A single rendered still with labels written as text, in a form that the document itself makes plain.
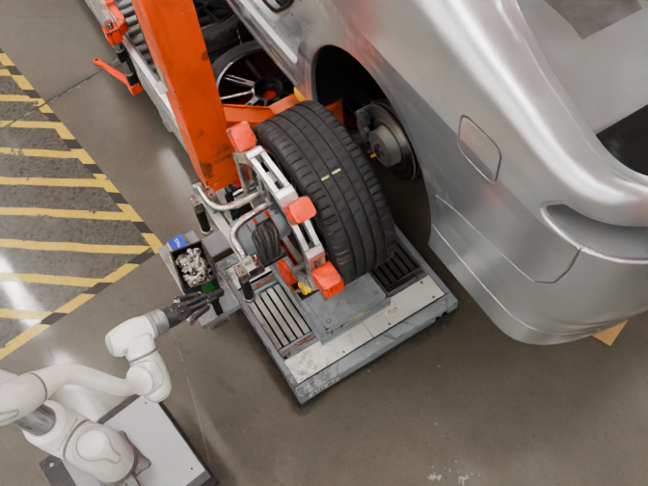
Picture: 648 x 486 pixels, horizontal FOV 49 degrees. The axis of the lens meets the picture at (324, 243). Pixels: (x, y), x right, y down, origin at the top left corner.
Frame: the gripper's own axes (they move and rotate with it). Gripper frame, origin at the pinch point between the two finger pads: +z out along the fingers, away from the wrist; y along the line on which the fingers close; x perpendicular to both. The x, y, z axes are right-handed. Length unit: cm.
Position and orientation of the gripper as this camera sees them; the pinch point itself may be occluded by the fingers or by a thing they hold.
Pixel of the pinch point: (214, 295)
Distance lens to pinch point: 263.9
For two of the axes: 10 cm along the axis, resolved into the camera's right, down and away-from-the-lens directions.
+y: -5.9, -6.6, 4.6
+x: -1.4, 6.4, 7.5
